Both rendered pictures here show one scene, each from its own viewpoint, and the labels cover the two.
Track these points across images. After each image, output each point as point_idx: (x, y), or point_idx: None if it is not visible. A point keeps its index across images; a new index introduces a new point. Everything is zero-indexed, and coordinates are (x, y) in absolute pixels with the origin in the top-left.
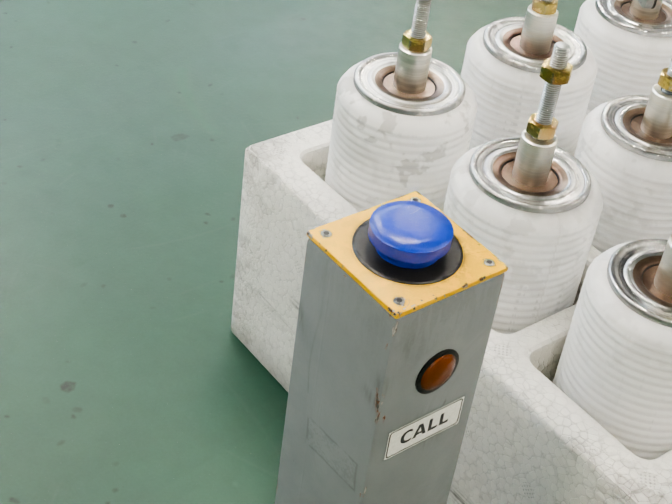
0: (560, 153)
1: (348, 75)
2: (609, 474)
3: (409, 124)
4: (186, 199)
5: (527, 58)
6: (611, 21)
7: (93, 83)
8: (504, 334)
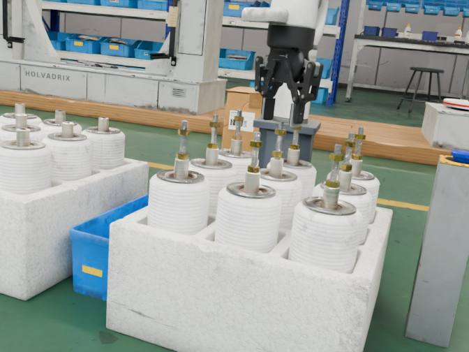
0: (322, 184)
1: (345, 217)
2: (390, 213)
3: None
4: None
5: (267, 189)
6: (202, 180)
7: None
8: (369, 227)
